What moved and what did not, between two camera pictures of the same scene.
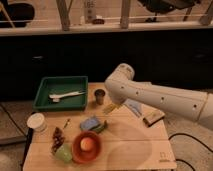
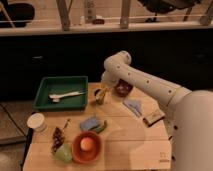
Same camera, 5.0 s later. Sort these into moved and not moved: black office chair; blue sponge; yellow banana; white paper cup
Moved: yellow banana
Not moved: white paper cup; black office chair; blue sponge
